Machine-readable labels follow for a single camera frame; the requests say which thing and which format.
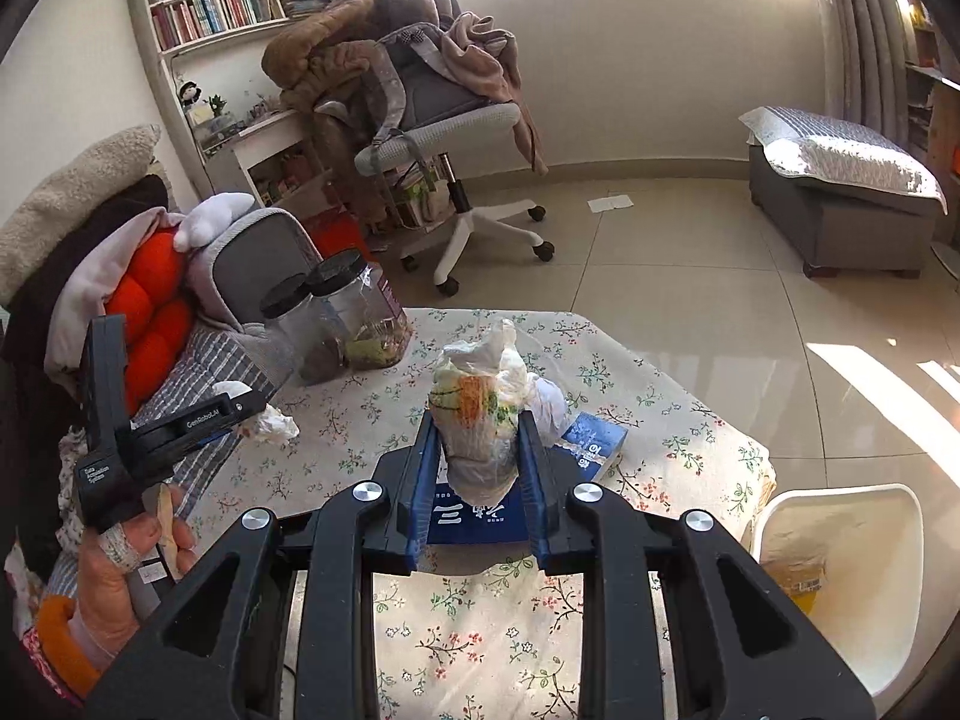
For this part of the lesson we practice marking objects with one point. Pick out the grey curtain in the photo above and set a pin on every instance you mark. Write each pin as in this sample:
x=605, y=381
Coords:
x=862, y=30

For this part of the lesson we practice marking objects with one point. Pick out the clear plastic bag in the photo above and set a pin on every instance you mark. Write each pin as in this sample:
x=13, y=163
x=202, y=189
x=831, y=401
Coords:
x=491, y=349

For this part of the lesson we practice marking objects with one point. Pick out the pink blanket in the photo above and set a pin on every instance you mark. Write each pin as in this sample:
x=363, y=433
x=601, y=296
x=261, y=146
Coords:
x=487, y=67

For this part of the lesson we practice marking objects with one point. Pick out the wooden shelf desk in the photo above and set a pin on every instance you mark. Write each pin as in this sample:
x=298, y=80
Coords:
x=937, y=112

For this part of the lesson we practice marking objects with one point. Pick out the white plastic bin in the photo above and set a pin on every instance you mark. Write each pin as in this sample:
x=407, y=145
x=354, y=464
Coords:
x=840, y=645

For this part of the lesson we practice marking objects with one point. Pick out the white bookshelf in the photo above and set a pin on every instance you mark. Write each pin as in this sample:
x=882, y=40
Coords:
x=150, y=60

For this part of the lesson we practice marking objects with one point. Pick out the white tissue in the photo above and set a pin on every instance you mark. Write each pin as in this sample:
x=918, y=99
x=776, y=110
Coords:
x=270, y=427
x=551, y=405

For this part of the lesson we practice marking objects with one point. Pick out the brown blanket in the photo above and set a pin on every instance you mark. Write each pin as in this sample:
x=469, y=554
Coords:
x=337, y=52

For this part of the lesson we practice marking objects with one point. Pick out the striped grey cloth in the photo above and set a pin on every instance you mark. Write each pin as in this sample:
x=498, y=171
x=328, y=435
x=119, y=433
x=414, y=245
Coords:
x=202, y=367

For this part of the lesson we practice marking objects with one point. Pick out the white desk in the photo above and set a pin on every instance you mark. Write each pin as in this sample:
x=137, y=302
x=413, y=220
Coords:
x=262, y=135

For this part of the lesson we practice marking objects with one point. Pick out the white quilted cover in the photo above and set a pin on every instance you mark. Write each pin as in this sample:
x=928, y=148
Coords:
x=832, y=154

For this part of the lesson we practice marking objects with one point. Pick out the plastic jar with dark contents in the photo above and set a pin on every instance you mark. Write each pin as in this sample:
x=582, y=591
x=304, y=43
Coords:
x=300, y=337

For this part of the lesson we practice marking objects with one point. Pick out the blue cardboard box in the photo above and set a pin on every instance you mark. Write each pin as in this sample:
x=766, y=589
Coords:
x=600, y=446

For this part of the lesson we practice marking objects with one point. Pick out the white paper sheet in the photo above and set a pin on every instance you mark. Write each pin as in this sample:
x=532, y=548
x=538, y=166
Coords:
x=611, y=202

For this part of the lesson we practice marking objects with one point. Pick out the person's left forearm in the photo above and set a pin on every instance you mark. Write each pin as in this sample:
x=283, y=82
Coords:
x=60, y=637

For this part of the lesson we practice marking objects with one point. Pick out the white plush toy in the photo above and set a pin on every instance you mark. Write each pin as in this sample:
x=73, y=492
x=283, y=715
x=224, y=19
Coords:
x=214, y=217

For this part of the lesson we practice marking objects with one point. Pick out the red box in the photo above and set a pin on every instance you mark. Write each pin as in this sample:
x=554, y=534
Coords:
x=341, y=232

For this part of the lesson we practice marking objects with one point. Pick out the floral tablecloth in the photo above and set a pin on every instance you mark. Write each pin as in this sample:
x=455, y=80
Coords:
x=480, y=630

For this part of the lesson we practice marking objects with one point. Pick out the grey chair backrest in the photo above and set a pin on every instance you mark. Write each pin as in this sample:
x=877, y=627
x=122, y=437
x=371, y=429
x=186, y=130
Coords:
x=255, y=262

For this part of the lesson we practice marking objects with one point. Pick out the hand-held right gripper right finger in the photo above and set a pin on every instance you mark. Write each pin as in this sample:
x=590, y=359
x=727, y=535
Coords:
x=534, y=487

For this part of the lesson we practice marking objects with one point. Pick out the grey ottoman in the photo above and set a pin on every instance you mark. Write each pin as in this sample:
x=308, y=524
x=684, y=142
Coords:
x=840, y=232

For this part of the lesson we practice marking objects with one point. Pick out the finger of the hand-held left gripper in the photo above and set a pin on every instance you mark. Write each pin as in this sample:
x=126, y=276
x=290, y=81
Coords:
x=244, y=405

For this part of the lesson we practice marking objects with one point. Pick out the person's left hand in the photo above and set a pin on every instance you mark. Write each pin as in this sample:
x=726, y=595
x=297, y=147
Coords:
x=112, y=585

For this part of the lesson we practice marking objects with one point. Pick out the grey office chair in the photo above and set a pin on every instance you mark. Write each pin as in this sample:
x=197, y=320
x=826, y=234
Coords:
x=435, y=90

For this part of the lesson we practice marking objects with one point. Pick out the red plush cushion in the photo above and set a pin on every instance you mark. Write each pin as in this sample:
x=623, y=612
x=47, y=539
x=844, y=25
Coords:
x=150, y=307

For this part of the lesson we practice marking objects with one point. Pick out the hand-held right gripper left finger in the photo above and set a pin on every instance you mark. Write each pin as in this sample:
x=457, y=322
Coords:
x=424, y=480

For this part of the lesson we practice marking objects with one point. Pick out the beige fluffy cloth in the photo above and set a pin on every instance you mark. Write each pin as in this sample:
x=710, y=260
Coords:
x=75, y=187

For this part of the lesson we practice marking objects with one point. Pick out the small potted plant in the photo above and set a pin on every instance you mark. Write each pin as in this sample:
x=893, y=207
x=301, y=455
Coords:
x=217, y=103

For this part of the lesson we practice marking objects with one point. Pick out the small doll figure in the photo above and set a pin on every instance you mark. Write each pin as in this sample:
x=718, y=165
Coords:
x=189, y=94

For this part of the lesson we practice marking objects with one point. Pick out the dark jacket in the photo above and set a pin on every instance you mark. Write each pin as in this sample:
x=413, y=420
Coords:
x=30, y=390

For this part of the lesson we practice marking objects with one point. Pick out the plastic jar with green contents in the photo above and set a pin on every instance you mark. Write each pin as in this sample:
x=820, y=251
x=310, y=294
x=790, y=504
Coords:
x=367, y=315

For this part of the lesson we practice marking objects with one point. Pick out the beige tote bag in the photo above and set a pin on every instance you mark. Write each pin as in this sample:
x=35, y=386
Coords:
x=420, y=195

